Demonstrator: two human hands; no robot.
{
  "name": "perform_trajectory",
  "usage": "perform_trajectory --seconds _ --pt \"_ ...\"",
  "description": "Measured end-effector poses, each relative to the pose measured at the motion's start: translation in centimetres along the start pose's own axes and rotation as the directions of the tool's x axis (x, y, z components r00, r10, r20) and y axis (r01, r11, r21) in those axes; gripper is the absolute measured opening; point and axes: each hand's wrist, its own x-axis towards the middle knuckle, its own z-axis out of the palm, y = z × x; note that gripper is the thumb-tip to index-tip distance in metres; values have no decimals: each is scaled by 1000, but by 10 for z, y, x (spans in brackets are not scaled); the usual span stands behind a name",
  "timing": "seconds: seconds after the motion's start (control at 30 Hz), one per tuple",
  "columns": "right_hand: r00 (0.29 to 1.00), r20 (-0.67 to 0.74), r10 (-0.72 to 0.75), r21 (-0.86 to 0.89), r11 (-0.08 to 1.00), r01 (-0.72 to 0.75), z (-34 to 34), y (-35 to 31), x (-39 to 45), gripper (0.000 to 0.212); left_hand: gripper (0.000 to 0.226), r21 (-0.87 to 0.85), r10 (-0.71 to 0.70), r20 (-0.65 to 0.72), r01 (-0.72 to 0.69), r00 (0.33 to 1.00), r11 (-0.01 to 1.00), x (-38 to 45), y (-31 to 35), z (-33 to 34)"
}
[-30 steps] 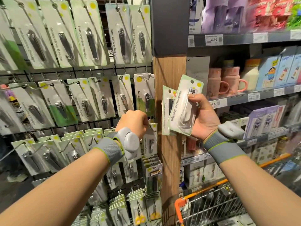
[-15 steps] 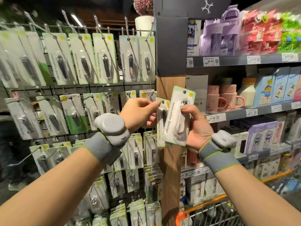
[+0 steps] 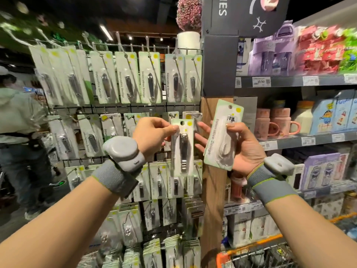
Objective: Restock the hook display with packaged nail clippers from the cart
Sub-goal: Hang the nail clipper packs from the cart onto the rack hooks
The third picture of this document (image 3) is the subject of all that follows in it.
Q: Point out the person's left hand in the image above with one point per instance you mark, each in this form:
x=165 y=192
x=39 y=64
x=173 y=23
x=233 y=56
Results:
x=150 y=136

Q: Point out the pink flowers in white pot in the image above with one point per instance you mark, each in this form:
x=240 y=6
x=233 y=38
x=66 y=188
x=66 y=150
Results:
x=189 y=19

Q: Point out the rows of hung nail clipper packs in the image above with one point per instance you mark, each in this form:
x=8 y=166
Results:
x=128 y=78

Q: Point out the green hanging ceiling decor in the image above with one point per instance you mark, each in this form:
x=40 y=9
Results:
x=33 y=30

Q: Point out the pink mugs on shelf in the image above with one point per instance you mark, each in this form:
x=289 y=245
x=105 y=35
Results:
x=238 y=188

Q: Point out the row of pink red packs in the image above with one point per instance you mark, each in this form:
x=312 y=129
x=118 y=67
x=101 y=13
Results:
x=326 y=50

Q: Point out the wooden post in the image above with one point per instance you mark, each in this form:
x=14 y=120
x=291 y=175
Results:
x=215 y=209

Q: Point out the purple boxed appliance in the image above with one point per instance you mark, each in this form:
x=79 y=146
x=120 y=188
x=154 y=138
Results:
x=273 y=53

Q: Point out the blue cartoon box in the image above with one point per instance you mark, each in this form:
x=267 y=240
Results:
x=324 y=117

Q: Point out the grey wrist tracker band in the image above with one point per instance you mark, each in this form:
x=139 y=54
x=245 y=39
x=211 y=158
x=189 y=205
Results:
x=122 y=153
x=273 y=175

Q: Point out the grey kitchenware shelf unit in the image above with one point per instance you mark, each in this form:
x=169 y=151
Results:
x=290 y=81

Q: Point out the person's right forearm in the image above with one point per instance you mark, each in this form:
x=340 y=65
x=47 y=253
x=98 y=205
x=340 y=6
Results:
x=318 y=237

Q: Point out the person's right hand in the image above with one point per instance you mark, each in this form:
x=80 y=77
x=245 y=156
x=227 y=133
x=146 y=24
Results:
x=245 y=153

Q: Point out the wooden ceiling frame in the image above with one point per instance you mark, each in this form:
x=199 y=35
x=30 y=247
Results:
x=145 y=26

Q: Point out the white carded nail clipper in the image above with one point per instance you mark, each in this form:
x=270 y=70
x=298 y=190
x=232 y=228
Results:
x=183 y=156
x=223 y=145

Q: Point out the dark hanging aisle sign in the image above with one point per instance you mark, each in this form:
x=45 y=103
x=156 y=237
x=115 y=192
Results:
x=240 y=14

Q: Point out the pink ceramic mug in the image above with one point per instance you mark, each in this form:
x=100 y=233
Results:
x=262 y=125
x=284 y=122

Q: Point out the lavender product box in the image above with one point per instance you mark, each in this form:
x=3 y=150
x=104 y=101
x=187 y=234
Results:
x=321 y=170

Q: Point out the cream white jug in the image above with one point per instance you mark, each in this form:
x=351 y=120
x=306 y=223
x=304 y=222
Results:
x=304 y=117

